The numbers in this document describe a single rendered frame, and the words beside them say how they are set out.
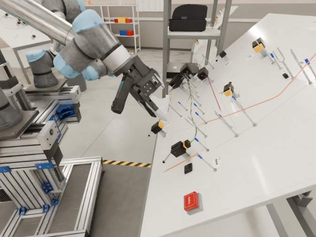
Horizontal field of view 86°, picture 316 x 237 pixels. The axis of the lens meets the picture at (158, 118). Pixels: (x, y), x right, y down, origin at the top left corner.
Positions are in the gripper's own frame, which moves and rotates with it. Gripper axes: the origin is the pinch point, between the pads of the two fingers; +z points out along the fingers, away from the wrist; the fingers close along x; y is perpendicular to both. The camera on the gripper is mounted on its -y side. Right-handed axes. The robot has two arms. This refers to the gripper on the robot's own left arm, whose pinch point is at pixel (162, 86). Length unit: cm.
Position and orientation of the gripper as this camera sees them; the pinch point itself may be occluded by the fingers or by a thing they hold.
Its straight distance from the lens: 94.7
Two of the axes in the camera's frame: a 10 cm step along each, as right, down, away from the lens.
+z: 7.9, 6.1, 0.6
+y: -0.7, 1.9, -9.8
